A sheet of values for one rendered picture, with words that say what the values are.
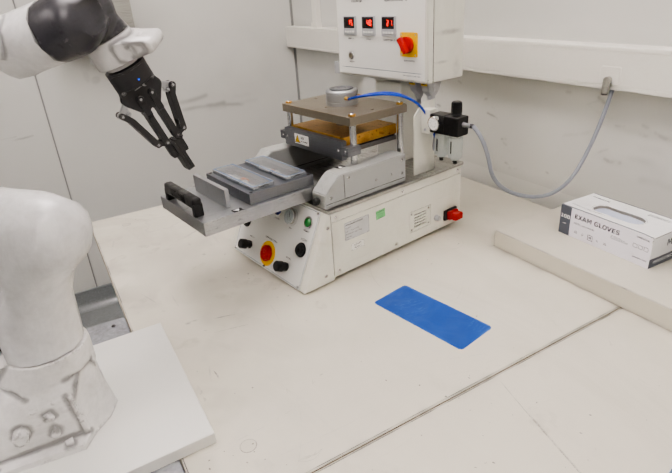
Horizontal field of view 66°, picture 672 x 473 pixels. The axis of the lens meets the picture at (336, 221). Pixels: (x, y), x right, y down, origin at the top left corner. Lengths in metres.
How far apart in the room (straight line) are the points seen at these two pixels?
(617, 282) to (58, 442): 1.04
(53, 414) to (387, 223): 0.79
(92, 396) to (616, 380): 0.84
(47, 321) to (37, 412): 0.14
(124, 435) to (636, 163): 1.25
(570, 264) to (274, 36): 1.97
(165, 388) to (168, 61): 1.88
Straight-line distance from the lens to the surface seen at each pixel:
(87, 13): 0.94
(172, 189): 1.15
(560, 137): 1.58
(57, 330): 0.85
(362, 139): 1.24
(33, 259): 0.74
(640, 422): 0.95
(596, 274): 1.21
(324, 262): 1.17
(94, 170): 2.64
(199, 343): 1.09
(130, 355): 1.08
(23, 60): 0.97
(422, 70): 1.28
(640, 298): 1.17
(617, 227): 1.28
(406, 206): 1.30
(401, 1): 1.32
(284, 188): 1.13
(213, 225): 1.05
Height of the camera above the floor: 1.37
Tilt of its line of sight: 24 degrees down
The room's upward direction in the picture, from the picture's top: 4 degrees counter-clockwise
